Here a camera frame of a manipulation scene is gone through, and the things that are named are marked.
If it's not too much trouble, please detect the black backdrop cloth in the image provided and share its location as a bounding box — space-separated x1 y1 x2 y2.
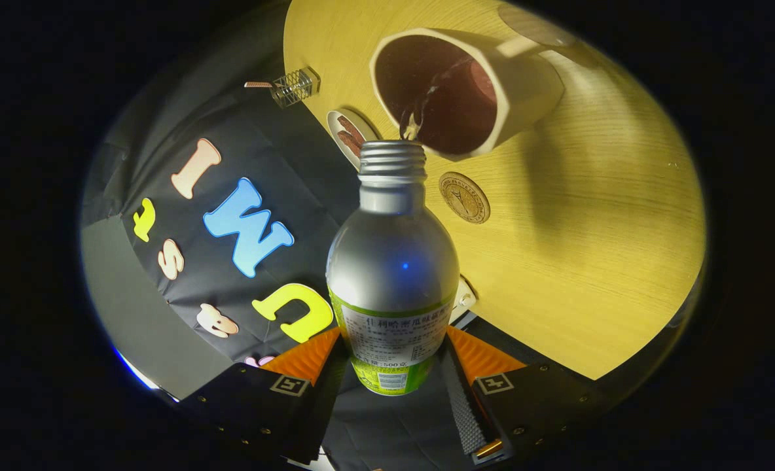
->
80 20 493 471

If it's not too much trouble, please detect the round cork coaster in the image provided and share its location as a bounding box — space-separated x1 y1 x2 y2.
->
439 171 492 225

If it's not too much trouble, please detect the white round plate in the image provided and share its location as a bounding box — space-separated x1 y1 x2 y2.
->
326 109 380 171

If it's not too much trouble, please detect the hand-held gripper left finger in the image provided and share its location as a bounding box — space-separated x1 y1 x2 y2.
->
178 327 349 465

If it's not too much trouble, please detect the silver green juice bottle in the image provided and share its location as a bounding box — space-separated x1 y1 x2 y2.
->
326 140 460 396

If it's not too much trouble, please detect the cream cup with handle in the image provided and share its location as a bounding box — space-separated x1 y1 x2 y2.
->
369 3 581 162

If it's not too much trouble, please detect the white toaster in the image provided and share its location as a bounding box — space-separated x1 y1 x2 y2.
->
453 278 478 315

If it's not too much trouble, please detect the wooden table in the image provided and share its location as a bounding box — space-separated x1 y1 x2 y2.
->
283 0 708 381

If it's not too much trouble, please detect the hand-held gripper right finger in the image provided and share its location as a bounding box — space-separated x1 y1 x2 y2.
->
440 326 614 466

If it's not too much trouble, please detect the metal wire basket holder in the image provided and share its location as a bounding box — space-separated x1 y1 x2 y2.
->
270 67 321 109

